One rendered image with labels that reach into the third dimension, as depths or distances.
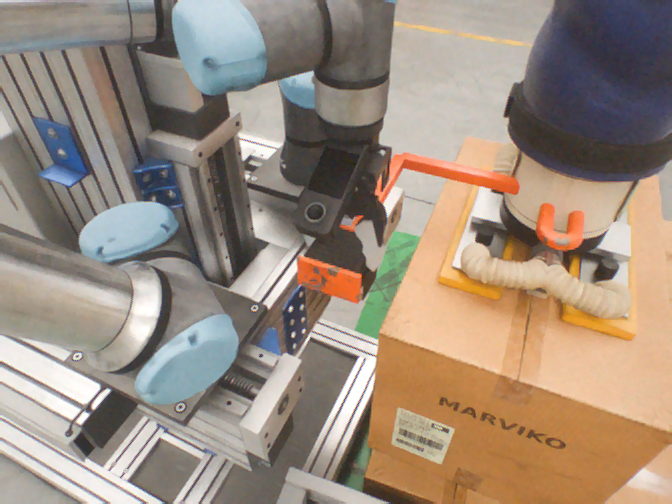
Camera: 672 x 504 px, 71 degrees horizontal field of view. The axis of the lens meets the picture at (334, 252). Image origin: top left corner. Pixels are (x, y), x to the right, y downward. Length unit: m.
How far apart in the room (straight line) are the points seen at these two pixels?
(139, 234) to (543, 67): 0.53
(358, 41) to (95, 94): 0.42
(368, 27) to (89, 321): 0.35
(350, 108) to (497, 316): 0.42
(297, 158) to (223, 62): 0.63
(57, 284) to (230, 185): 0.51
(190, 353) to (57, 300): 0.13
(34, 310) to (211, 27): 0.26
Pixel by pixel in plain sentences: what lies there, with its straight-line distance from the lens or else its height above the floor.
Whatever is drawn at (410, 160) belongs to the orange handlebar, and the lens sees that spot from 0.80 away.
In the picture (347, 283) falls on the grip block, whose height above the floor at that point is 1.21.
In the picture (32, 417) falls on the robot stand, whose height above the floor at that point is 0.95.
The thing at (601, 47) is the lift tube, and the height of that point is 1.44.
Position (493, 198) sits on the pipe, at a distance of 0.90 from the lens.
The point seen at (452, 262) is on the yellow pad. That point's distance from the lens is 0.80.
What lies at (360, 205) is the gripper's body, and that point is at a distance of 0.54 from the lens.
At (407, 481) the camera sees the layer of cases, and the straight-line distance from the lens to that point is 1.18.
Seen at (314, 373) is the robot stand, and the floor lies 0.21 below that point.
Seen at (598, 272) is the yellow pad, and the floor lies 1.11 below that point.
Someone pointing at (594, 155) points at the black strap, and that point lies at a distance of 0.69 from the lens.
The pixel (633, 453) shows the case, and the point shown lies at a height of 1.00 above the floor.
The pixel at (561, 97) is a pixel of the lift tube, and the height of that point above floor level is 1.38.
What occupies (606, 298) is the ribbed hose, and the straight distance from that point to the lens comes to 0.74.
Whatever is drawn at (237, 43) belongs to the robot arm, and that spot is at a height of 1.51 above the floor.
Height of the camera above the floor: 1.65
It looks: 45 degrees down
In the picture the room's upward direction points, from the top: straight up
